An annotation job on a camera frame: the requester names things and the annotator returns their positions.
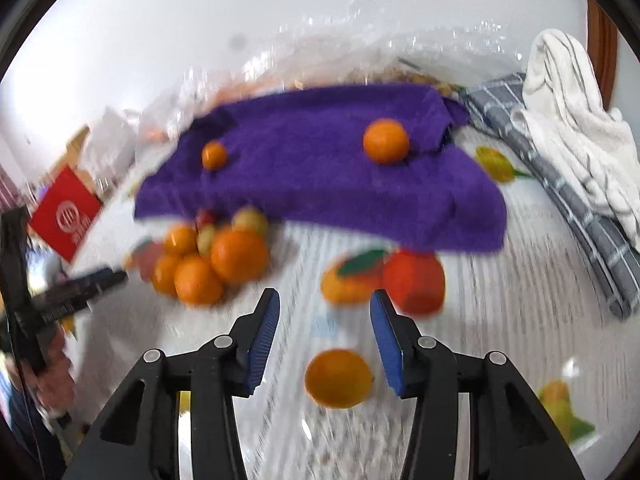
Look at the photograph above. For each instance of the small orange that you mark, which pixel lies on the small orange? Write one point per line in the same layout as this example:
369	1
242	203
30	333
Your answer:
339	379
198	280
165	272
239	256
386	141
180	239
214	155

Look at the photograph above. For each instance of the clear plastic bag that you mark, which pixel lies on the clear plastic bag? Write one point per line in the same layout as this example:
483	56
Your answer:
320	55

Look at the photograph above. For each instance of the cardboard box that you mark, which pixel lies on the cardboard box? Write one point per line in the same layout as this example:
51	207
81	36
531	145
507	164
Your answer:
75	147

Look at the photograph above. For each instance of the fruit print tablecloth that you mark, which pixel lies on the fruit print tablecloth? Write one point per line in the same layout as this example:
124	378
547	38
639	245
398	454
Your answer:
500	310

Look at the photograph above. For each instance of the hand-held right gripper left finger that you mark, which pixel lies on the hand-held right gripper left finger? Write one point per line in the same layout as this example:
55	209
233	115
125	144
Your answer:
265	340

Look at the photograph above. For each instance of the grey plaid cloth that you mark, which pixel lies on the grey plaid cloth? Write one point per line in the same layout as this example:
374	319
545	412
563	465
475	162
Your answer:
590	240

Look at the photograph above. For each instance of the red box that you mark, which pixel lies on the red box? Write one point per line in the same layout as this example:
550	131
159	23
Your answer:
65	215

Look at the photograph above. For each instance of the person's left hand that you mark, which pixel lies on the person's left hand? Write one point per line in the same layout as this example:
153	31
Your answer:
52	380

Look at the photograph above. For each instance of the person's left forearm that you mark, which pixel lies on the person's left forearm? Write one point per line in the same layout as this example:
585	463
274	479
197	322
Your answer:
30	440

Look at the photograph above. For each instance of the brown wooden door frame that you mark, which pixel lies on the brown wooden door frame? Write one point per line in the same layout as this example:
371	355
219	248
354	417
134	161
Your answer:
602	45

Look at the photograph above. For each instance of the dark red bumpy fruit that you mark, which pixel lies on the dark red bumpy fruit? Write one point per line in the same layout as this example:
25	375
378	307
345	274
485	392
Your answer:
205	217

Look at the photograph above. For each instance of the purple towel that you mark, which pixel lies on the purple towel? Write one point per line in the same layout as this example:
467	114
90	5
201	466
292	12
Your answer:
310	175

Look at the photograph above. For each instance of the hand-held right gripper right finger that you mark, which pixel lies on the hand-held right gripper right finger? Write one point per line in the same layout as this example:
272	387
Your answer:
387	345

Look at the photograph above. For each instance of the white striped towel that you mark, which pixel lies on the white striped towel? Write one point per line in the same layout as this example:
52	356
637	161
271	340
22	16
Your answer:
565	125

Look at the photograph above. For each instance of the yellow-green fruit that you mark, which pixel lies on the yellow-green fruit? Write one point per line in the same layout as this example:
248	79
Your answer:
206	240
250	220

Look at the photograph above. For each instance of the white paper bag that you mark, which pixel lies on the white paper bag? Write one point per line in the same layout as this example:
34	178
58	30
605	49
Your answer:
112	145

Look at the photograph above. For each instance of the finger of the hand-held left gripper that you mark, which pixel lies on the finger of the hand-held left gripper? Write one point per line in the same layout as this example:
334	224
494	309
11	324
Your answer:
87	285

